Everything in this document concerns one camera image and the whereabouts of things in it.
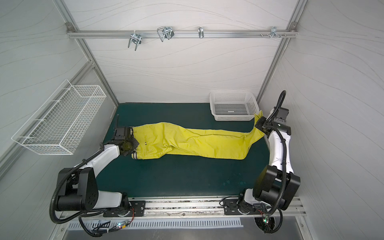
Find yellow long pants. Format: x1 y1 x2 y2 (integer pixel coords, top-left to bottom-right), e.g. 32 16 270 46
131 122 265 160

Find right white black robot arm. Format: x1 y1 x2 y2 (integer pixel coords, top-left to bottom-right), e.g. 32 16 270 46
237 107 301 215

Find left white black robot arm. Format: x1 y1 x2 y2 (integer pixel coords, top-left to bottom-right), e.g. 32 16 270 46
50 127 139 214

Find white plastic perforated basket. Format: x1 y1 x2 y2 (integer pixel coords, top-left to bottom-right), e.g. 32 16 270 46
209 91 261 122

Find dark green table mat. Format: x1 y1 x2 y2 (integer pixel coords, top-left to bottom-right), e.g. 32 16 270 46
97 103 269 197

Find metal U-bolt hook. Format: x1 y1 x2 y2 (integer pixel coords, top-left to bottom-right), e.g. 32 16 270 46
128 33 142 51

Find metal double hook clamp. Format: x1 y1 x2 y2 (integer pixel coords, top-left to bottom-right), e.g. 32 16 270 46
157 26 175 42

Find small metal hook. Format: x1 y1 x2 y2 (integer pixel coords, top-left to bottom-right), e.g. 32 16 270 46
198 27 204 39

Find right black corrugated cable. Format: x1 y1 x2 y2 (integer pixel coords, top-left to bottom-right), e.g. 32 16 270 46
218 90 289 234

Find black corrugated cable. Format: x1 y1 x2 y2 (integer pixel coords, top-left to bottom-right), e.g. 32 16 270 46
218 90 289 234
49 113 136 238

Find white wire wall basket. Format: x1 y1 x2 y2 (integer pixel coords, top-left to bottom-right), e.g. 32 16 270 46
11 80 106 156

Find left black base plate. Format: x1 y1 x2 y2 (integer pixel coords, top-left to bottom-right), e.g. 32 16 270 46
103 201 146 218

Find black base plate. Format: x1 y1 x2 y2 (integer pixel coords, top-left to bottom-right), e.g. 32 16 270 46
103 201 146 218
219 199 267 216

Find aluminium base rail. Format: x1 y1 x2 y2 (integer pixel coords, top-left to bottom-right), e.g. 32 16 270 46
133 196 307 220

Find metal bracket hook right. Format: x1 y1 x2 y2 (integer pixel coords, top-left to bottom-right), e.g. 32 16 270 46
260 27 287 39

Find left black corrugated cable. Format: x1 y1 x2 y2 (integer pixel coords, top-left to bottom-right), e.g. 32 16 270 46
49 113 136 238

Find white slotted cable duct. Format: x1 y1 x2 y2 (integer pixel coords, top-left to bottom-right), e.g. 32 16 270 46
84 218 244 230

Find horizontal aluminium rail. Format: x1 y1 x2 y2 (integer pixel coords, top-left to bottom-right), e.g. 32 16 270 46
67 29 299 39

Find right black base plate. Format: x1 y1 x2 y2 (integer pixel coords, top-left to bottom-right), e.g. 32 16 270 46
219 199 267 216

